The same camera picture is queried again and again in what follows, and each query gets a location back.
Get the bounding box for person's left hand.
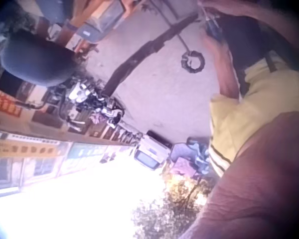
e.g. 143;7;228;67
202;31;226;54

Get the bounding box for white van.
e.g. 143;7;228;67
134;130;173;171

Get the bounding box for long dark plank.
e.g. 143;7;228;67
101;12;199;97

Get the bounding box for green tree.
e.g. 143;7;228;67
131;171;216;239

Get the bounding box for thin metal rod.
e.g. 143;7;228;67
156;2;191;53

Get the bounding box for orange workshop cabinet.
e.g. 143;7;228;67
64;0;140;52

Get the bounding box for row of parked motorcycles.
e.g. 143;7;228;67
41;77;127;130

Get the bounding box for shop fronts with signs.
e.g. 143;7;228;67
0;86;140;197

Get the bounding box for person's right hand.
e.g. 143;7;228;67
197;0;230;16

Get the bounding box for blue handled tool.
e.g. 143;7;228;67
201;7;224;41

